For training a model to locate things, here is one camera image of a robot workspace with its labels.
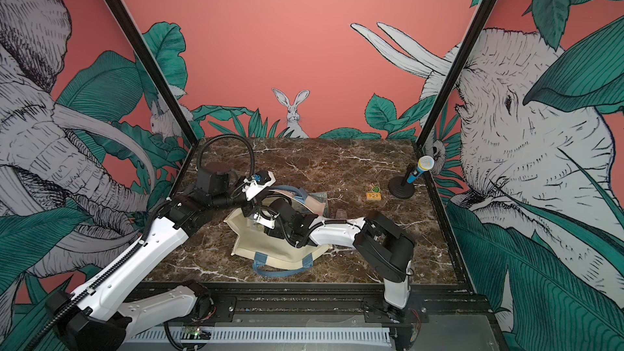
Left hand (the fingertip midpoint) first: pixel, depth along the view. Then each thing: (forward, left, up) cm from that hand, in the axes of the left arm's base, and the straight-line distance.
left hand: (271, 186), depth 72 cm
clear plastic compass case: (+3, -24, -26) cm, 36 cm away
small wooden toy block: (+12, -39, -26) cm, 48 cm away
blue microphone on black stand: (+14, -51, -24) cm, 58 cm away
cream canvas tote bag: (-16, 0, -16) cm, 23 cm away
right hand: (+1, +4, -18) cm, 18 cm away
